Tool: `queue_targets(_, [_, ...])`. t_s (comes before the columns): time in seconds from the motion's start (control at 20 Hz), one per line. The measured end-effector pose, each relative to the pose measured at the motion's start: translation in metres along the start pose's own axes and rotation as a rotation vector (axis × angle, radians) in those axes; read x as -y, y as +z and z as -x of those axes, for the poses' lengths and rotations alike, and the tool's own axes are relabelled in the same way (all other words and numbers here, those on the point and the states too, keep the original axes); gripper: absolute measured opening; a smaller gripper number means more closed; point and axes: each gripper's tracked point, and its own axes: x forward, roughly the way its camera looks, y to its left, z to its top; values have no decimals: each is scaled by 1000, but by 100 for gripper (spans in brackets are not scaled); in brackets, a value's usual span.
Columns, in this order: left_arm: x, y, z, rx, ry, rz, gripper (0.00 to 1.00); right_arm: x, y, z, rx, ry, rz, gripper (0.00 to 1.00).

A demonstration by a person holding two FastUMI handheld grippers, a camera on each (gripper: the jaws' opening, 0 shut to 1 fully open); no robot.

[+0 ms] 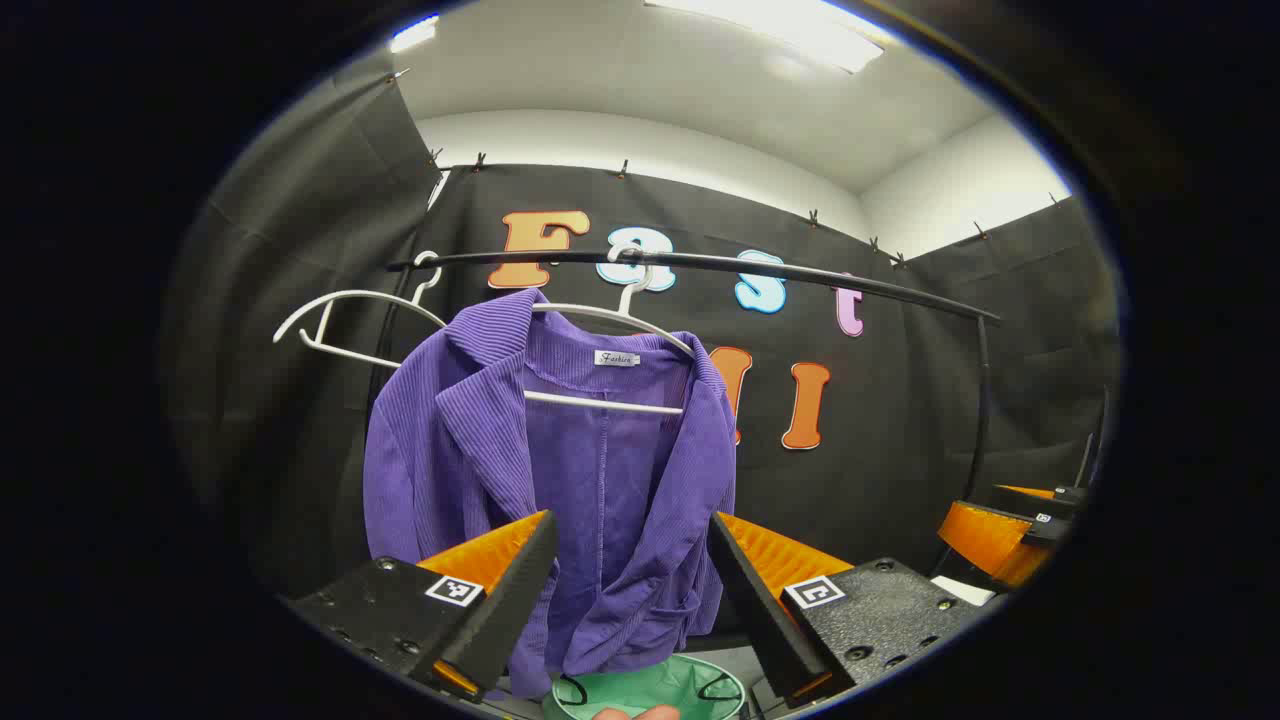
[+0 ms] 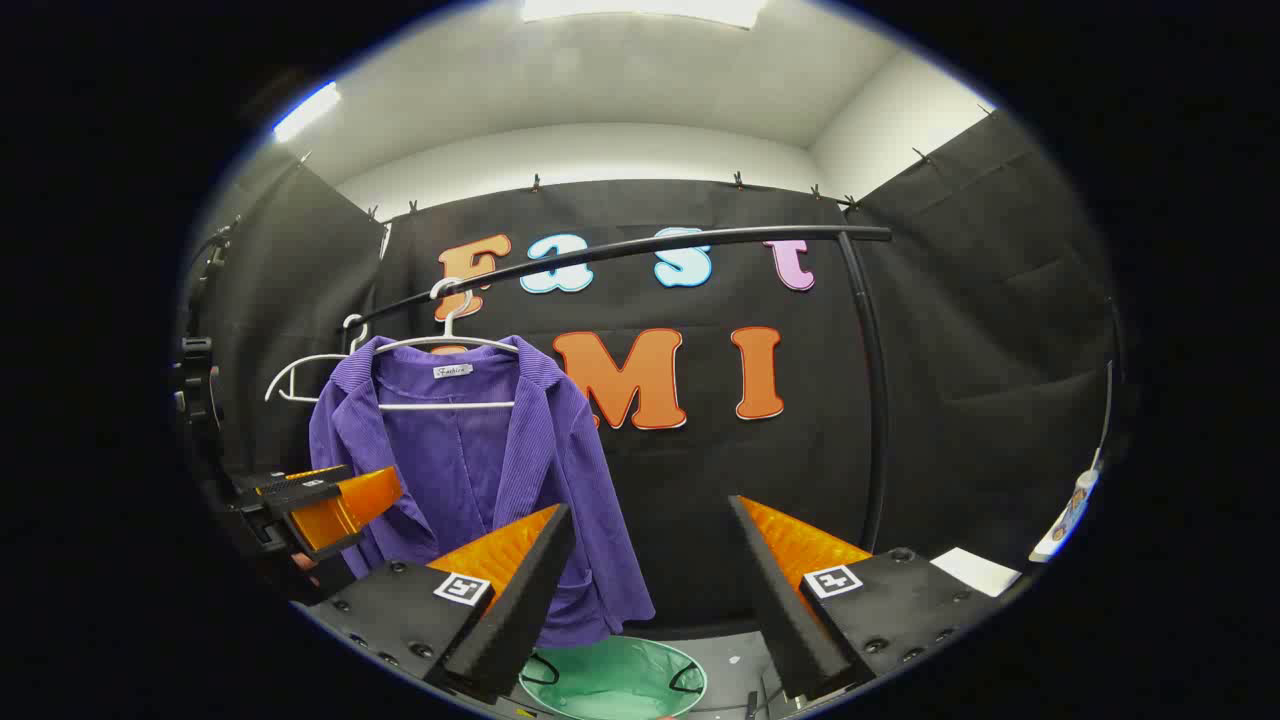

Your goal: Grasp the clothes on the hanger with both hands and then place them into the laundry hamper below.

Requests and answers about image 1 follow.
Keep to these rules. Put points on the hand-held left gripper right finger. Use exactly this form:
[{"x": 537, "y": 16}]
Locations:
[{"x": 760, "y": 610}]

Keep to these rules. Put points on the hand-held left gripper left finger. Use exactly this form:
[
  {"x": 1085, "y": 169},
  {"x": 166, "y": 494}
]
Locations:
[{"x": 510, "y": 610}]

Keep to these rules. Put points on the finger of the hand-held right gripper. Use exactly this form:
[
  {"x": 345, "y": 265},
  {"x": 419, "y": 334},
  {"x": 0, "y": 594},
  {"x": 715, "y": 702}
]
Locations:
[
  {"x": 990, "y": 540},
  {"x": 1040, "y": 497}
]

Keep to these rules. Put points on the green laundry hamper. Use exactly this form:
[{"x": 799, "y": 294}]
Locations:
[{"x": 640, "y": 685}]

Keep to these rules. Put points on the white clothes hanger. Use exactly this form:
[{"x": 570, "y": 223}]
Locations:
[
  {"x": 600, "y": 402},
  {"x": 345, "y": 293}
]

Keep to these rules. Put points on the black clothes rack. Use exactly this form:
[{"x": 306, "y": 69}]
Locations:
[{"x": 790, "y": 273}]

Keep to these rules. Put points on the black backdrop cloth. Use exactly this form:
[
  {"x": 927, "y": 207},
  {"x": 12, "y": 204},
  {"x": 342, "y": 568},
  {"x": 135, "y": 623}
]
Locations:
[{"x": 900, "y": 450}]

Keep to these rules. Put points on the large ceiling light panel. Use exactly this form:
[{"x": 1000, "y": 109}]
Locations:
[{"x": 780, "y": 25}]

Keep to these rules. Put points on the small ceiling light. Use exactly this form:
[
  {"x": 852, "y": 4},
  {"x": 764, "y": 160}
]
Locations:
[{"x": 413, "y": 33}]

